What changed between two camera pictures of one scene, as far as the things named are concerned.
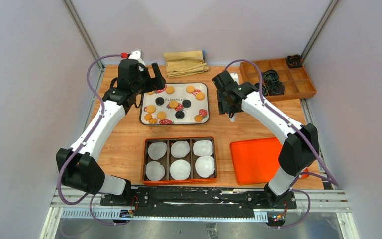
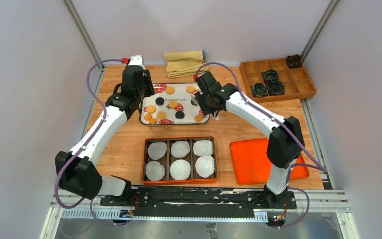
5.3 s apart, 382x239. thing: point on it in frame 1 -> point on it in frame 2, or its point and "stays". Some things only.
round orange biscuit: [169, 90] stays
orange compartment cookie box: [179, 160] stays
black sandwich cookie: [159, 101] stays
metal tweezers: [232, 119] -> [215, 114]
